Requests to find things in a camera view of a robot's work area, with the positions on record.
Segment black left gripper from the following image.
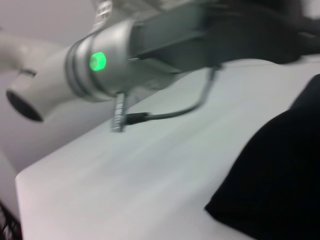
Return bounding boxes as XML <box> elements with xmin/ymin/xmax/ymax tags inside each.
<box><xmin>129</xmin><ymin>0</ymin><xmax>303</xmax><ymax>74</ymax></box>

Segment black shirt with FREE print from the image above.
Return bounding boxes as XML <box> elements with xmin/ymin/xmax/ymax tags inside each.
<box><xmin>204</xmin><ymin>74</ymin><xmax>320</xmax><ymax>240</ymax></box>

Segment black red mesh object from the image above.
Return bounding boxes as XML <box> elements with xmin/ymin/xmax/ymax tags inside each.
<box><xmin>0</xmin><ymin>199</ymin><xmax>22</xmax><ymax>240</ymax></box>

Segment left wrist cable with connector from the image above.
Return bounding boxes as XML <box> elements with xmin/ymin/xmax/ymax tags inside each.
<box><xmin>109</xmin><ymin>65</ymin><xmax>224</xmax><ymax>134</ymax></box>

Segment silver perforated wrist camera box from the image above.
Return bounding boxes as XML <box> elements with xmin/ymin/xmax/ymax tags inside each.
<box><xmin>93</xmin><ymin>0</ymin><xmax>166</xmax><ymax>32</ymax></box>

